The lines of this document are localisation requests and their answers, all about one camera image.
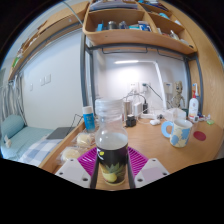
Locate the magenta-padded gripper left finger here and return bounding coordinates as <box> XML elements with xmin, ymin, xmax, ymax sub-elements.
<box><xmin>54</xmin><ymin>146</ymin><xmax>99</xmax><ymax>189</ymax></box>

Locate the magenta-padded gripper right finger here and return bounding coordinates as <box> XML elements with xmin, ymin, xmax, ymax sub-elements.
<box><xmin>127</xmin><ymin>146</ymin><xmax>171</xmax><ymax>189</ymax></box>

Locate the clear bottle with dark label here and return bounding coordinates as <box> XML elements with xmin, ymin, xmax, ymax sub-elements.
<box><xmin>94</xmin><ymin>97</ymin><xmax>130</xmax><ymax>187</ymax></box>

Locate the packaged round bun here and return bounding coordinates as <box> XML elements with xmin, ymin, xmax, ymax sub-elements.
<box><xmin>61</xmin><ymin>146</ymin><xmax>83</xmax><ymax>164</ymax></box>
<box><xmin>74</xmin><ymin>131</ymin><xmax>96</xmax><ymax>148</ymax></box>

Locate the dark flat tablet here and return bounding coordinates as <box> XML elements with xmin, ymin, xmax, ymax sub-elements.
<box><xmin>46</xmin><ymin>126</ymin><xmax>76</xmax><ymax>140</ymax></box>

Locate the white mug with blue patches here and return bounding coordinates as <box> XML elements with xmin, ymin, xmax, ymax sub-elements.
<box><xmin>161</xmin><ymin>118</ymin><xmax>194</xmax><ymax>149</ymax></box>

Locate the bed with blue checked bedding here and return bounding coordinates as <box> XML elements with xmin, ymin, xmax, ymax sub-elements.
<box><xmin>0</xmin><ymin>126</ymin><xmax>64</xmax><ymax>164</ymax></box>

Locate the blue tube with white cap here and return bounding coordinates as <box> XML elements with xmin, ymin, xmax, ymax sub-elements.
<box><xmin>82</xmin><ymin>105</ymin><xmax>96</xmax><ymax>133</ymax></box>

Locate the white power strip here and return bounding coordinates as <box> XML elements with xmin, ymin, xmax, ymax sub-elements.
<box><xmin>139</xmin><ymin>113</ymin><xmax>164</xmax><ymax>120</ymax></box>

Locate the flat round red coaster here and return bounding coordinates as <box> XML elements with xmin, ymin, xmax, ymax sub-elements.
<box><xmin>192</xmin><ymin>130</ymin><xmax>207</xmax><ymax>142</ymax></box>

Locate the white tissue pack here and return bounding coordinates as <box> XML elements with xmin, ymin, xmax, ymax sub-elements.
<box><xmin>163</xmin><ymin>107</ymin><xmax>188</xmax><ymax>123</ymax></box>

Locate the teal pillow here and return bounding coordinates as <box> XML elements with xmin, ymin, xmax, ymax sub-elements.
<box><xmin>0</xmin><ymin>114</ymin><xmax>26</xmax><ymax>139</ymax></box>

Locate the white pump bottle red top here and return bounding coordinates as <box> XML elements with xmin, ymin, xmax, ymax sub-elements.
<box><xmin>188</xmin><ymin>89</ymin><xmax>200</xmax><ymax>121</ymax></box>

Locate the brown tree figurine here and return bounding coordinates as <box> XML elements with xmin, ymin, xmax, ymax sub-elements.
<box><xmin>170</xmin><ymin>80</ymin><xmax>186</xmax><ymax>109</ymax></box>

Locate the grey striped curtain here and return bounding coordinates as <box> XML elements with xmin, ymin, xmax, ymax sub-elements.
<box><xmin>0</xmin><ymin>71</ymin><xmax>26</xmax><ymax>123</ymax></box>

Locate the wooden shelf unit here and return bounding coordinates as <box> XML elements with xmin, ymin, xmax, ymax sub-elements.
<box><xmin>82</xmin><ymin>0</ymin><xmax>198</xmax><ymax>56</ymax></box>

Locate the grey metal frame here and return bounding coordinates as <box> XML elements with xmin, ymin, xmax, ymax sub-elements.
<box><xmin>79</xmin><ymin>33</ymin><xmax>204</xmax><ymax>111</ymax></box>

